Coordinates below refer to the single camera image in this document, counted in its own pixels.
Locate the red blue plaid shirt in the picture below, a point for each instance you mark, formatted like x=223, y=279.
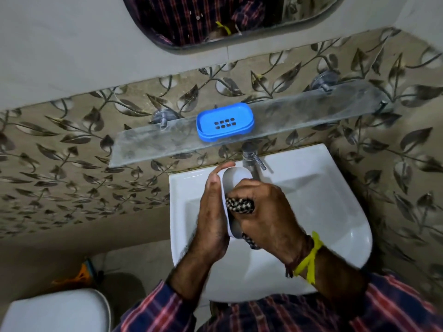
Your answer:
x=387, y=307

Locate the person's right hand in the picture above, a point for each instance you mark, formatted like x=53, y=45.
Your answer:
x=273, y=221

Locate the frosted glass wall shelf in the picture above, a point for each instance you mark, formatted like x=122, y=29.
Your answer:
x=294, y=110

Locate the person's left forearm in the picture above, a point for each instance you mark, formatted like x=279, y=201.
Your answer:
x=193, y=273

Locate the black white checked cloth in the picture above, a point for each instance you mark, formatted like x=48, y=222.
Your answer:
x=240, y=206

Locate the person's right fingers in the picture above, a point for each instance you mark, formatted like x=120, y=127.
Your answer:
x=247, y=190

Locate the blue plastic soap dish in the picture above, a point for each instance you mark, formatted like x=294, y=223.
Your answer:
x=225, y=122

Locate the person's right forearm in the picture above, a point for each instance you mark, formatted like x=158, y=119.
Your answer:
x=332, y=273

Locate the person's left thumb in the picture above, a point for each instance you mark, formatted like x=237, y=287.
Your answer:
x=211, y=187

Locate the white ceramic wash basin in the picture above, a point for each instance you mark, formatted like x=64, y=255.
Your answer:
x=322, y=203

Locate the chrome sink faucet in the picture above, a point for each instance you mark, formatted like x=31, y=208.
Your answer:
x=250, y=155

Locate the chrome shelf bracket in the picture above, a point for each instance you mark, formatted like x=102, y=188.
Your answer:
x=161, y=118
x=325, y=82

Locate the chrome shelf end clip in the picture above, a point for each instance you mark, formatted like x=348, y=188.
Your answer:
x=383, y=105

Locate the orange and blue cleaning brush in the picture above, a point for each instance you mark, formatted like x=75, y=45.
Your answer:
x=81, y=273

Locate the white plastic soap dish tray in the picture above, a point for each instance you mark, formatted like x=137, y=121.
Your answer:
x=237, y=176

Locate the wall mirror with dark frame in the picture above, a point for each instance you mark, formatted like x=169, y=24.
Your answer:
x=207, y=20

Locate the yellow wrist thread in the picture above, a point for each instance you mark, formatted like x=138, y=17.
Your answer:
x=311, y=257

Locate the person's left hand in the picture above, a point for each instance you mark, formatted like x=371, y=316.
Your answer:
x=211, y=217

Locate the white toilet cistern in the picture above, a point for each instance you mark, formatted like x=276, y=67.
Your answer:
x=55, y=312

